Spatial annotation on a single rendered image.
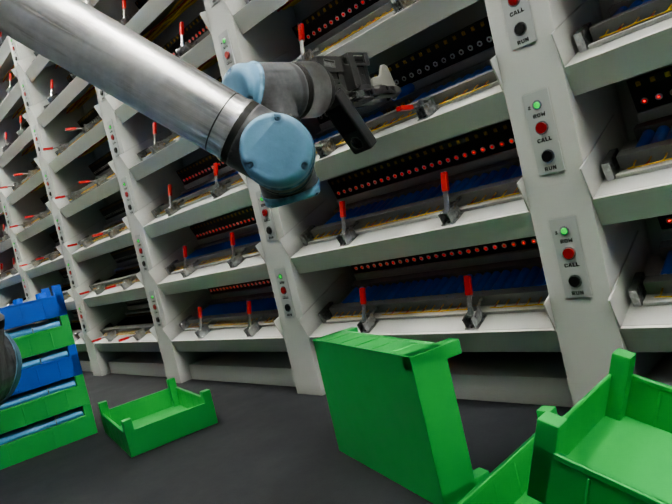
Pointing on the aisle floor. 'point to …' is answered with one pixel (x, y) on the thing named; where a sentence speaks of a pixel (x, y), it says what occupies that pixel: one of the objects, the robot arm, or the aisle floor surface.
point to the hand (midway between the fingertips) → (392, 96)
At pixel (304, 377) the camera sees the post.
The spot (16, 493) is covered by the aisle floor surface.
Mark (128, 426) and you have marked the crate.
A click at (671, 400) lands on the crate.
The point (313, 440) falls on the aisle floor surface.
